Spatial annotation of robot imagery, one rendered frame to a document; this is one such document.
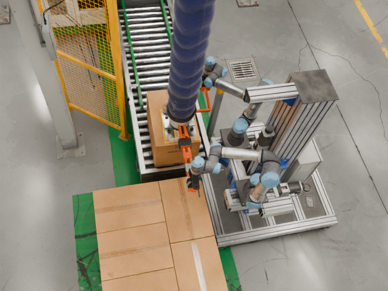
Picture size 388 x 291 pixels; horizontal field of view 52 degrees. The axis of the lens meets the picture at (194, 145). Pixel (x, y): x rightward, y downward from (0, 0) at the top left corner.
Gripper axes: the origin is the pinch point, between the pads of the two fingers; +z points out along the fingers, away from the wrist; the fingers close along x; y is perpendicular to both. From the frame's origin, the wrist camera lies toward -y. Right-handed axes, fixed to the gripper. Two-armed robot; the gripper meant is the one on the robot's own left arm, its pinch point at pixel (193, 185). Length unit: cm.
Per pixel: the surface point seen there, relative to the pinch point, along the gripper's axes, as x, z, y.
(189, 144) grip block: -1.9, -1.4, 33.9
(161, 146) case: 16, 31, 52
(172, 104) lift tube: 10, -27, 54
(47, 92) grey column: 110, 22, 111
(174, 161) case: 3, 63, 52
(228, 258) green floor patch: -44, 124, -29
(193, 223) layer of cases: -6, 70, -6
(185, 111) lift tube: 0, -22, 51
